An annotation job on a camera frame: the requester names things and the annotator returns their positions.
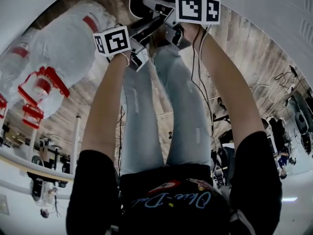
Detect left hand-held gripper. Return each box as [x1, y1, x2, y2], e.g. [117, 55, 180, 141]
[93, 17, 163, 72]

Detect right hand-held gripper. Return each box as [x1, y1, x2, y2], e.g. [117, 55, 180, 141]
[142, 0, 221, 50]

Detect person's right forearm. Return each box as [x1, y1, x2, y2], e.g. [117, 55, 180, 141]
[182, 23, 266, 154]

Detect person's left forearm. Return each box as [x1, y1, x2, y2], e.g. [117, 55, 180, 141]
[82, 50, 131, 163]

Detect wooden floor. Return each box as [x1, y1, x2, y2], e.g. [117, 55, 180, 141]
[3, 0, 309, 161]

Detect person's left shoe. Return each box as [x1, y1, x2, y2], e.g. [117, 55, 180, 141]
[129, 0, 157, 19]

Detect person's right leg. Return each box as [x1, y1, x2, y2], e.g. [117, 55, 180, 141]
[153, 44, 212, 166]

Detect person's leg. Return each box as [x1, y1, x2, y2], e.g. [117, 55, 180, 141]
[119, 56, 165, 176]
[153, 44, 212, 166]

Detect person's left leg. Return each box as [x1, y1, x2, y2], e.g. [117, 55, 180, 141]
[119, 56, 165, 176]

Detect white appliance with vents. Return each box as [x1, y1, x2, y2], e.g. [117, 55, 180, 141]
[216, 0, 313, 71]

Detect white table leg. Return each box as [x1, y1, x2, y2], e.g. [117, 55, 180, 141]
[72, 116, 82, 176]

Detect black office chair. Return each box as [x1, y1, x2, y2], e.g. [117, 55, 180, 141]
[212, 128, 237, 189]

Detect person's black t-shirt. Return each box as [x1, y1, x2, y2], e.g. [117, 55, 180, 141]
[65, 130, 284, 235]

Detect thin wrist bracelet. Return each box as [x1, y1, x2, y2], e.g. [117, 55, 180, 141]
[120, 52, 131, 68]

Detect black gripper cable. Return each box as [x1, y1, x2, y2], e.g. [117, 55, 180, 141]
[116, 105, 124, 178]
[190, 24, 215, 138]

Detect white cable on floor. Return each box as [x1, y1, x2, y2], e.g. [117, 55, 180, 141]
[251, 84, 275, 103]

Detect black cable on floor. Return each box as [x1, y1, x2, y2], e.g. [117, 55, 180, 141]
[274, 65, 307, 94]

